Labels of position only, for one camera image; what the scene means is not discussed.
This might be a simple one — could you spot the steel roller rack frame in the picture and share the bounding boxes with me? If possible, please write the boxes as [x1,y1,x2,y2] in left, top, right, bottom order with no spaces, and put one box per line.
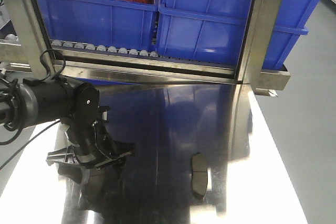
[1,0,290,96]

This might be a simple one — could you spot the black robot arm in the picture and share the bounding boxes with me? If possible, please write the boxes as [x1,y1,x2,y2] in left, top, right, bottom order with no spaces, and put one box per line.
[1,76,134,169]

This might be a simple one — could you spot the left blue plastic bin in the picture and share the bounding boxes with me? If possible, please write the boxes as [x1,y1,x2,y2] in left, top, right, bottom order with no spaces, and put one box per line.
[37,0,158,50]

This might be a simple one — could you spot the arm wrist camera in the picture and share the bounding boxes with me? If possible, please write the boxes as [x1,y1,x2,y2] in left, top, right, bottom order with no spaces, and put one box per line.
[98,106,110,123]

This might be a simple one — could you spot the blue plastic bin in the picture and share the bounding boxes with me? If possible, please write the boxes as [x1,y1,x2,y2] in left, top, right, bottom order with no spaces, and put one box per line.
[156,0,320,70]
[37,0,158,50]

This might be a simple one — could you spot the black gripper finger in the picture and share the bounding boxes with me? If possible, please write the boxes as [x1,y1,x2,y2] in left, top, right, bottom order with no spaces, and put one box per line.
[114,141,135,157]
[46,146,79,166]

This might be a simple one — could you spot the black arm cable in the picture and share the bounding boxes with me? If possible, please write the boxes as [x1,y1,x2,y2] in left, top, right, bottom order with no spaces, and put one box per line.
[0,48,66,169]

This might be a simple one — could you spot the right blue plastic bin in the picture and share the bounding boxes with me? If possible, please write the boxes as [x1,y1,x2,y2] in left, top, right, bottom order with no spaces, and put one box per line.
[156,0,320,70]

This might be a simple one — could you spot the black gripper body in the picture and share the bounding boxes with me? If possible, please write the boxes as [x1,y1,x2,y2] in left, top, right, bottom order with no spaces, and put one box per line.
[60,119,126,169]

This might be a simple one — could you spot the grey brake pad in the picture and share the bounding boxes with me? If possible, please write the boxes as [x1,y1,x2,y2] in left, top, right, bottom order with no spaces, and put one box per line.
[191,153,208,199]
[78,168,118,212]

